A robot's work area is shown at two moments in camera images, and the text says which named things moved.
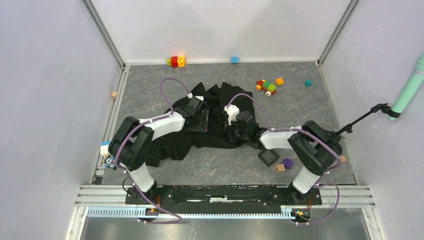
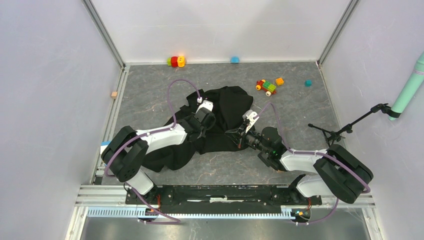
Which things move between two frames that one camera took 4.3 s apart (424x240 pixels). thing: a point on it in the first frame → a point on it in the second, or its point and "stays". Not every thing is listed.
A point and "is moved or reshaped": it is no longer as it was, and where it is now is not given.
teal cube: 308,83 stays
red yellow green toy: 175,61 stays
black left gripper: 202,127 → 203,131
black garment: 172,149 is moved or reshaped
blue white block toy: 104,147 stays
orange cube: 279,81 stays
